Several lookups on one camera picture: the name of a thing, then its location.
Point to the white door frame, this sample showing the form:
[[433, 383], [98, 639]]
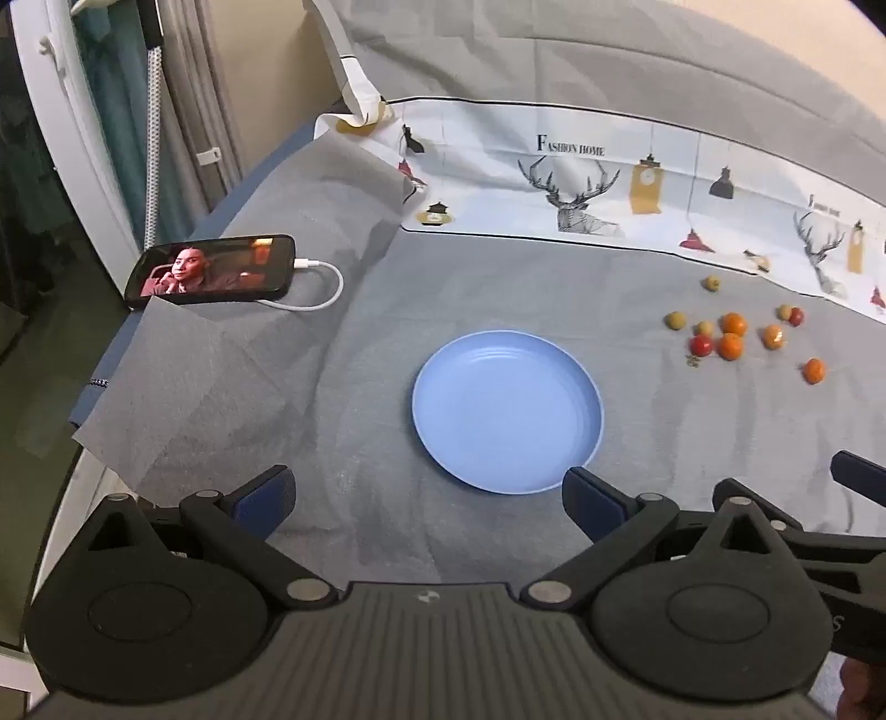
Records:
[[62, 124]]

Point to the grey sheet with deer print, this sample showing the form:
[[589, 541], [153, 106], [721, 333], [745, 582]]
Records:
[[374, 429]]

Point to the plastic-wrapped orange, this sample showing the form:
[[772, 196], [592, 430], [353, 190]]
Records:
[[773, 336]]

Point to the grey curtain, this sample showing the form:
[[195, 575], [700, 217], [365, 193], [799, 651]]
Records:
[[194, 104]]

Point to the blue plate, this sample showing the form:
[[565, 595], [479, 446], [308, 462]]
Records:
[[505, 408]]

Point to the teal curtain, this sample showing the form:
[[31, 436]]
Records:
[[124, 104]]

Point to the round small orange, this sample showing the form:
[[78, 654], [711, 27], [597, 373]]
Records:
[[734, 323], [729, 346]]

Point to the grey quilt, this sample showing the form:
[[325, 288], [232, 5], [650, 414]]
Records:
[[554, 55]]

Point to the white hook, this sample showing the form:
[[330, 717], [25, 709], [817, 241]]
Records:
[[50, 46]]

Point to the oval orange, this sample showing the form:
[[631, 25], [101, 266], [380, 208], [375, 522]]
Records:
[[815, 371]]

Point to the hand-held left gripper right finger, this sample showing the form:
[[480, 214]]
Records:
[[588, 500]]

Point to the white curtain clip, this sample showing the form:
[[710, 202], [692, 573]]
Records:
[[207, 156]]

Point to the black smartphone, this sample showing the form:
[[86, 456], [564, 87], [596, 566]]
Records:
[[207, 270]]

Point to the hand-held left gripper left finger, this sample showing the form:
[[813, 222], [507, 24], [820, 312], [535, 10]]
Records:
[[263, 497]]

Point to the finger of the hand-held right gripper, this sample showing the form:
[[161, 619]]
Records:
[[862, 474], [844, 550]]

